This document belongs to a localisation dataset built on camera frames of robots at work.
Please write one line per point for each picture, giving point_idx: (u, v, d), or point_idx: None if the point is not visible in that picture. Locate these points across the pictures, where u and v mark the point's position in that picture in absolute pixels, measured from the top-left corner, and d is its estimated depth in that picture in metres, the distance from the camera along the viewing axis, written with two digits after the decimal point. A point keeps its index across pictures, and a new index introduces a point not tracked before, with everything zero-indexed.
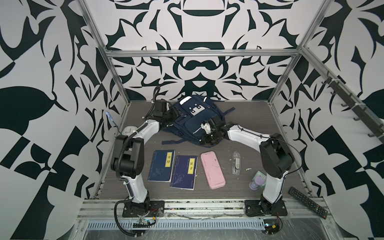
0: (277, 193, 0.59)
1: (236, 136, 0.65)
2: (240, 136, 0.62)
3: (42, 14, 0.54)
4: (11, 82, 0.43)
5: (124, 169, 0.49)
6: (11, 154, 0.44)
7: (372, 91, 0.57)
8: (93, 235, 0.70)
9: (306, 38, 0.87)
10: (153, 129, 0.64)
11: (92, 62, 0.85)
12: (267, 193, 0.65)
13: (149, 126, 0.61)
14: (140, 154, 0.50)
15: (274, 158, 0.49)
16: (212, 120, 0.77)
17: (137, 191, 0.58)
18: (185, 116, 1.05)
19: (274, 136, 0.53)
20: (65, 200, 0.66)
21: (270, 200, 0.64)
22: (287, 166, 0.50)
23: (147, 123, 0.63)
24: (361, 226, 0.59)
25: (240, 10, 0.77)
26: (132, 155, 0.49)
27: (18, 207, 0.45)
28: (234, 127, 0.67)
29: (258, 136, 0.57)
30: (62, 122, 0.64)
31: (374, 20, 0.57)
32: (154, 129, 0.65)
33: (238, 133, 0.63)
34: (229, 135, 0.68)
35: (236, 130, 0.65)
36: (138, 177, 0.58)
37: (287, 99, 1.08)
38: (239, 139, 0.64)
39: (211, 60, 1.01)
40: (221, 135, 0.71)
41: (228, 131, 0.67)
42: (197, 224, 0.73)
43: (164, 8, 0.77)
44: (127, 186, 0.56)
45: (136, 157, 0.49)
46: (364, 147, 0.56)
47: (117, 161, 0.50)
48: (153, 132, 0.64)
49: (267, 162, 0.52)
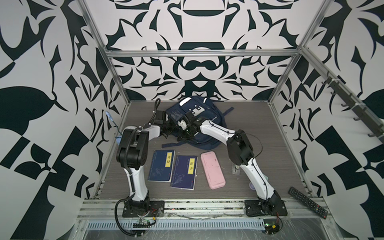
0: (262, 186, 0.64)
1: (207, 130, 0.73)
2: (210, 131, 0.71)
3: (42, 13, 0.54)
4: (10, 81, 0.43)
5: (130, 160, 0.52)
6: (11, 154, 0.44)
7: (372, 91, 0.57)
8: (93, 235, 0.70)
9: (306, 38, 0.87)
10: (155, 132, 0.69)
11: (92, 62, 0.85)
12: (259, 191, 0.67)
13: (152, 127, 0.66)
14: (145, 145, 0.54)
15: (237, 150, 0.60)
16: (186, 116, 0.83)
17: (139, 183, 0.59)
18: None
19: (238, 132, 0.63)
20: (65, 200, 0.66)
21: (263, 197, 0.66)
22: (249, 155, 0.63)
23: (150, 125, 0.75)
24: (361, 226, 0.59)
25: (240, 10, 0.77)
26: (138, 146, 0.53)
27: (18, 207, 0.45)
28: (206, 123, 0.74)
29: (225, 132, 0.66)
30: (62, 122, 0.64)
31: (374, 20, 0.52)
32: (156, 132, 0.71)
33: (209, 128, 0.71)
34: (202, 129, 0.76)
35: (207, 125, 0.73)
36: (141, 169, 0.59)
37: (287, 99, 1.08)
38: (210, 134, 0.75)
39: (211, 60, 1.01)
40: (194, 129, 0.78)
41: (200, 127, 0.75)
42: (197, 224, 0.73)
43: (164, 8, 0.77)
44: (130, 178, 0.58)
45: (141, 148, 0.53)
46: (364, 147, 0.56)
47: (123, 152, 0.53)
48: (155, 134, 0.69)
49: (232, 153, 0.63)
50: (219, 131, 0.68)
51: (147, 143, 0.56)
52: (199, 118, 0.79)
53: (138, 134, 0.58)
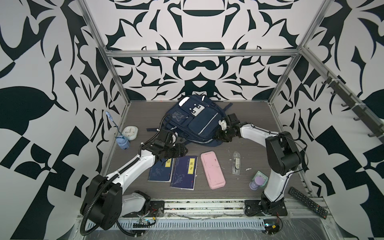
0: (278, 192, 0.60)
1: (247, 133, 0.69)
2: (250, 132, 0.67)
3: (42, 14, 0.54)
4: (10, 81, 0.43)
5: (91, 218, 0.41)
6: (12, 154, 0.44)
7: (373, 91, 0.57)
8: (93, 235, 0.70)
9: (306, 38, 0.87)
10: (143, 166, 0.53)
11: (92, 62, 0.85)
12: (269, 191, 0.65)
13: (140, 162, 0.52)
14: (114, 204, 0.41)
15: (278, 152, 0.51)
16: (228, 117, 0.82)
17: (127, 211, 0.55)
18: (187, 117, 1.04)
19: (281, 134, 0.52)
20: (65, 201, 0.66)
21: (270, 198, 0.65)
22: (293, 165, 0.51)
23: (139, 158, 0.54)
24: (361, 226, 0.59)
25: (240, 10, 0.77)
26: (105, 203, 0.40)
27: (19, 206, 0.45)
28: (246, 124, 0.72)
29: (266, 132, 0.60)
30: (62, 122, 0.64)
31: (374, 20, 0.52)
32: (146, 165, 0.55)
33: (249, 130, 0.67)
34: (241, 131, 0.72)
35: (247, 126, 0.69)
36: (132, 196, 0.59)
37: (287, 99, 1.08)
38: (249, 137, 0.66)
39: (211, 60, 1.01)
40: (233, 132, 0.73)
41: (240, 129, 0.72)
42: (197, 224, 0.73)
43: (164, 8, 0.77)
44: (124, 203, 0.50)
45: (107, 208, 0.40)
46: (364, 147, 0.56)
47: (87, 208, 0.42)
48: (142, 170, 0.54)
49: (271, 158, 0.54)
50: (258, 131, 0.62)
51: (120, 198, 0.43)
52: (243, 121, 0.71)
53: (112, 184, 0.43)
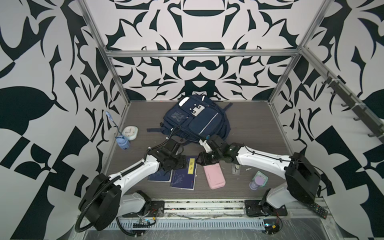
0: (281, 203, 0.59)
1: (247, 162, 0.57)
2: (252, 161, 0.55)
3: (42, 14, 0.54)
4: (10, 81, 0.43)
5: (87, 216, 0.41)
6: (11, 153, 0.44)
7: (373, 91, 0.57)
8: (93, 235, 0.70)
9: (306, 38, 0.87)
10: (147, 171, 0.54)
11: (92, 62, 0.87)
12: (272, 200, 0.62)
13: (144, 167, 0.53)
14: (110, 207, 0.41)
15: (304, 183, 0.43)
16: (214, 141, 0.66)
17: (127, 211, 0.56)
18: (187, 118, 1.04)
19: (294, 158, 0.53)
20: (65, 201, 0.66)
21: (274, 205, 0.63)
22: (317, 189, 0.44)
23: (143, 162, 0.54)
24: (362, 226, 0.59)
25: (240, 10, 0.77)
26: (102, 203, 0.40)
27: (19, 206, 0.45)
28: (243, 151, 0.59)
29: (276, 160, 0.50)
30: (62, 122, 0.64)
31: (374, 20, 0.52)
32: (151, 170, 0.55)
33: (250, 159, 0.55)
34: (239, 160, 0.59)
35: (247, 154, 0.57)
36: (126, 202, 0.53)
37: (287, 99, 1.08)
38: (250, 164, 0.57)
39: (211, 60, 1.01)
40: (227, 159, 0.62)
41: (236, 157, 0.59)
42: (197, 224, 0.73)
43: (164, 8, 0.77)
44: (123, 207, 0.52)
45: (102, 210, 0.40)
46: (364, 147, 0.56)
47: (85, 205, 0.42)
48: (145, 174, 0.54)
49: (294, 187, 0.45)
50: (265, 160, 0.52)
51: (118, 201, 0.42)
52: (232, 145, 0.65)
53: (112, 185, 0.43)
